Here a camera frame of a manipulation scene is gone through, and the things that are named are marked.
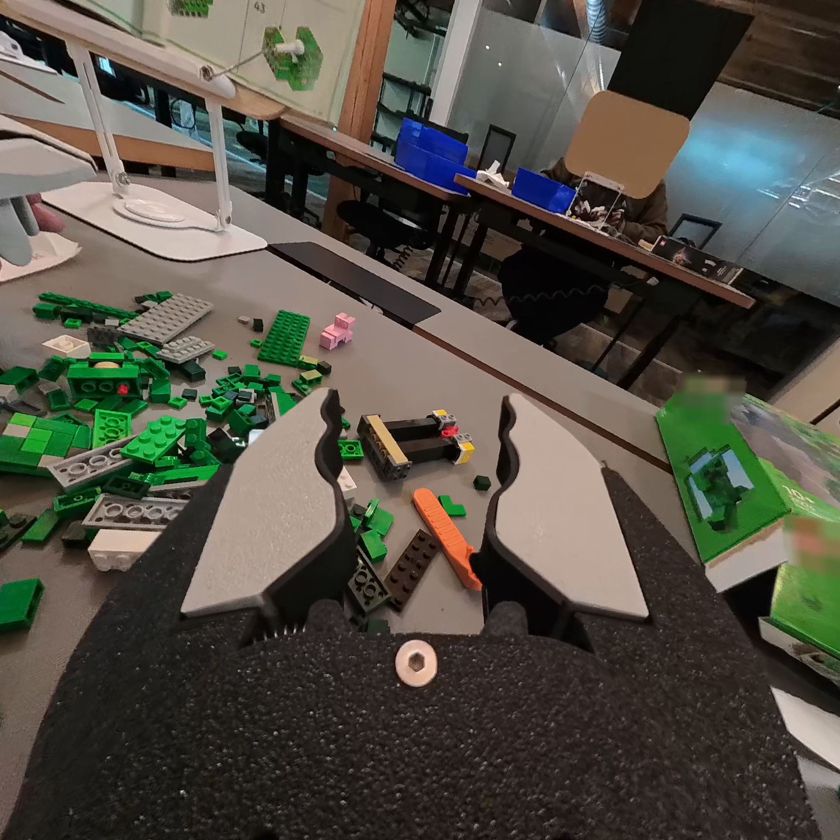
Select black office chair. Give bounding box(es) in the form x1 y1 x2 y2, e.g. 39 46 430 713
499 246 609 349
338 197 434 266

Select wooden pillar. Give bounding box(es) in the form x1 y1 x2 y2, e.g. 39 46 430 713
322 0 399 238

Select black desk insert panel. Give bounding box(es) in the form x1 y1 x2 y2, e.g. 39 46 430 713
268 241 442 330

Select white paper sheet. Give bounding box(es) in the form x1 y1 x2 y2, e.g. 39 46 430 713
0 233 81 283

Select green brick with red stud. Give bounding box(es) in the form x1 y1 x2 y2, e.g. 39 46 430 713
67 360 142 401

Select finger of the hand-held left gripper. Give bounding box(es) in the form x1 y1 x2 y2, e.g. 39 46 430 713
0 136 99 266

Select black printed box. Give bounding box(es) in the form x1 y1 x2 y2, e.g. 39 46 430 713
651 234 746 284

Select green toy set box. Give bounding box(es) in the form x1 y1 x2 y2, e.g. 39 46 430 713
655 377 840 686

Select large black screen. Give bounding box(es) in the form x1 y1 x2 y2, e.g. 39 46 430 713
607 0 754 122

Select black brick assembly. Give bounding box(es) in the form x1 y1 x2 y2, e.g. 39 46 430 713
357 410 475 483

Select building instruction booklet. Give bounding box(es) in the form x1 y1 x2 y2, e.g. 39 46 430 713
141 0 366 126

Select clear display case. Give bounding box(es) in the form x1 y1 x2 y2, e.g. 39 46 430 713
566 172 626 228

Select dark green studded plate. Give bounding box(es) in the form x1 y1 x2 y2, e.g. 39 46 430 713
346 548 393 614

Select small grey studded plate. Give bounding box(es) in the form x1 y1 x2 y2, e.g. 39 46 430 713
156 336 215 366

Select large grey studded plate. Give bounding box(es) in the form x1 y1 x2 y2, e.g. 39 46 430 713
118 293 215 347

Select pile of small green bricks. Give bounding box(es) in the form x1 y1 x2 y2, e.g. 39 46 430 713
0 289 395 565

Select blue storage bin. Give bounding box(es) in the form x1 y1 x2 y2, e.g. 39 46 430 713
511 167 580 215
394 117 470 191

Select grey long brick with holes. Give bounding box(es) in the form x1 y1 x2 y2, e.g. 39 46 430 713
49 436 142 490
84 493 191 531

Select white wooden book stand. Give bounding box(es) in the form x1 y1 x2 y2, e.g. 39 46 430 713
0 0 368 263

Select bright green short plate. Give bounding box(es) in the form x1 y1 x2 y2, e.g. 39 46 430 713
121 415 198 463

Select orange brick separator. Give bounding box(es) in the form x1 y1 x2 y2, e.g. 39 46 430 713
412 489 482 592

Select dark brown studded plate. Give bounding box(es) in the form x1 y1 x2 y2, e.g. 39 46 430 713
384 528 442 611

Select green checkered brick panel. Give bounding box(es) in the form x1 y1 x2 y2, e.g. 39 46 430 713
0 412 93 476

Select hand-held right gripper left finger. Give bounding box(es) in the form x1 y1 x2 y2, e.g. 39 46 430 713
179 387 360 634

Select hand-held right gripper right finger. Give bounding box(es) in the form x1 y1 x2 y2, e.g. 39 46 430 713
468 392 652 634

